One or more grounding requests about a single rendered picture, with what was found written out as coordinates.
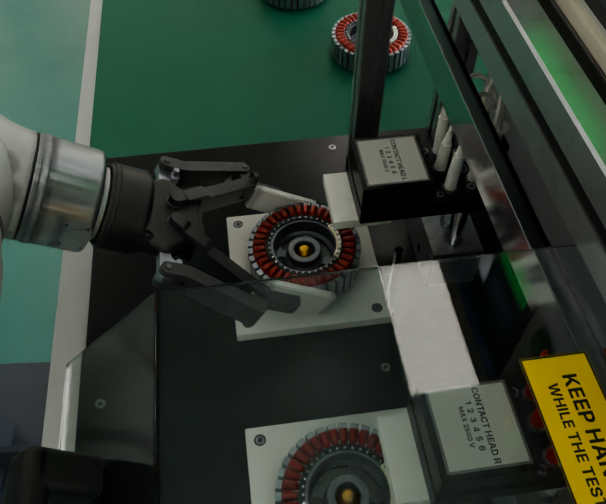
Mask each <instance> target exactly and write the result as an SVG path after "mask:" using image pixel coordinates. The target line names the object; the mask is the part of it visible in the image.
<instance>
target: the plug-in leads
mask: <svg viewBox="0 0 606 504"><path fill-rule="evenodd" d="M470 76H471V79H472V78H480V79H482V80H483V81H484V82H485V83H486V84H487V88H486V91H481V92H478V93H479V95H480V96H483V98H482V102H483V104H484V105H485V103H486V100H487V98H488V99H489V100H490V102H491V103H492V104H489V105H487V106H485V108H486V110H489V109H491V108H493V109H494V110H495V113H496V114H495V118H494V121H492V123H493V125H494V127H495V129H496V131H497V133H498V135H499V137H500V139H501V142H502V144H503V146H504V148H505V150H506V152H508V150H509V144H508V142H507V140H506V138H505V136H504V135H506V134H507V133H508V132H509V128H510V126H509V124H508V123H507V122H506V121H504V117H505V111H506V106H505V104H504V102H503V100H502V98H501V96H500V95H499V100H498V98H497V95H496V92H495V89H494V87H493V83H494V82H493V80H492V78H491V79H490V80H489V79H488V78H487V77H486V76H485V75H483V74H481V73H472V74H470ZM490 92H491V94H492V96H491V95H490V94H489V93H490ZM448 125H449V118H448V116H447V114H446V111H445V109H444V106H443V107H442V111H441V114H440V115H439V117H438V123H437V128H436V134H435V139H434V145H433V148H432V149H431V151H430V153H431V156H432V158H435V159H436V161H435V163H434V164H433V165H432V170H433V173H434V174H437V175H440V176H442V175H444V174H445V173H447V172H448V173H447V176H446V179H445V182H444V183H442V184H441V189H442V192H444V193H445V194H448V195H453V194H454V193H456V192H457V190H458V187H457V182H458V179H459V175H460V172H461V168H462V165H463V164H467V162H466V159H465V157H464V154H463V152H462V150H461V147H460V145H459V146H458V148H457V151H456V152H454V154H453V158H452V161H451V164H450V167H449V170H448V168H447V163H448V160H449V156H450V152H451V148H452V144H453V143H452V135H453V128H452V126H450V128H449V130H448ZM467 165H468V164H467ZM465 180H466V183H467V184H468V183H473V184H475V186H476V183H475V181H474V178H473V176H472V174H471V171H469V173H467V174H466V175H465Z"/></svg>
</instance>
